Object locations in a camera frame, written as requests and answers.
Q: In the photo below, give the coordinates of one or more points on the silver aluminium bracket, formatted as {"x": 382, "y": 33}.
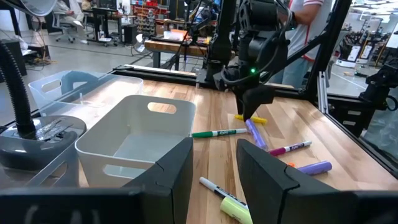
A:
{"x": 322, "y": 93}

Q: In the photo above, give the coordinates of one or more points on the wooden workbench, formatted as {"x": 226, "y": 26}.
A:
{"x": 174, "y": 46}

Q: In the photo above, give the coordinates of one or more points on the yellow highlighter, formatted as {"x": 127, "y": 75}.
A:
{"x": 259, "y": 120}

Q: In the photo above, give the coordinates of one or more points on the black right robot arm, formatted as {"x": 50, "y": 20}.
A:
{"x": 225, "y": 31}

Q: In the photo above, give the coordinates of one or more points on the purple Sharpie highlighter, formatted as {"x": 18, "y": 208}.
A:
{"x": 315, "y": 168}
{"x": 256, "y": 135}

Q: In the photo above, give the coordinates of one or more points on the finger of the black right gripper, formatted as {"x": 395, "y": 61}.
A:
{"x": 256, "y": 99}
{"x": 239, "y": 102}

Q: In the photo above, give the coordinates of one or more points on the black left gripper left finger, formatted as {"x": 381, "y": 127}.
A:
{"x": 168, "y": 186}

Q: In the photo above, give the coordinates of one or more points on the office chair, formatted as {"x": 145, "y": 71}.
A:
{"x": 66, "y": 29}

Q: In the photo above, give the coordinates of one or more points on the black office desk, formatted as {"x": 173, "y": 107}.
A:
{"x": 102, "y": 18}

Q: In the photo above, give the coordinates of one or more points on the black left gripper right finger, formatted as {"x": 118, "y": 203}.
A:
{"x": 273, "y": 196}

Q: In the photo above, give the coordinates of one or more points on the pale yellow-green highlighter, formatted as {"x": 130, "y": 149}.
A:
{"x": 236, "y": 211}

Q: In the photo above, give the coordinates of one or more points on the clear plastic bin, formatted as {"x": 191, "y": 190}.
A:
{"x": 93, "y": 90}

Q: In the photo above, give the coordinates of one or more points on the black gooseneck desk lamp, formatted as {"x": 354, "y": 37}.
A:
{"x": 18, "y": 93}

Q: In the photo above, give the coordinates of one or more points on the opaque light grey bin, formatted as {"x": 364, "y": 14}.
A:
{"x": 133, "y": 118}

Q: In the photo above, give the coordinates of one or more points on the orange highlighter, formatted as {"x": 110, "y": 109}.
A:
{"x": 290, "y": 164}

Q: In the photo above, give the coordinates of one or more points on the green Expo dry-erase marker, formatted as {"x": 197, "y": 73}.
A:
{"x": 217, "y": 133}

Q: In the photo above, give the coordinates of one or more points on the person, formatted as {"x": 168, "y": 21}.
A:
{"x": 73, "y": 12}
{"x": 298, "y": 34}

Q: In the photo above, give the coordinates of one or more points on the shelf with red bins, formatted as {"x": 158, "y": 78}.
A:
{"x": 149, "y": 15}

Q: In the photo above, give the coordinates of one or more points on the purple Expo dry-erase marker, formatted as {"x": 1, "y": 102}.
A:
{"x": 289, "y": 148}

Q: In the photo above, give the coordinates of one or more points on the black Expo dry-erase marker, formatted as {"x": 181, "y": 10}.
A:
{"x": 217, "y": 189}

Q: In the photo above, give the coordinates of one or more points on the smoky translucent plastic bin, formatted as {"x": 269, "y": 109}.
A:
{"x": 37, "y": 179}

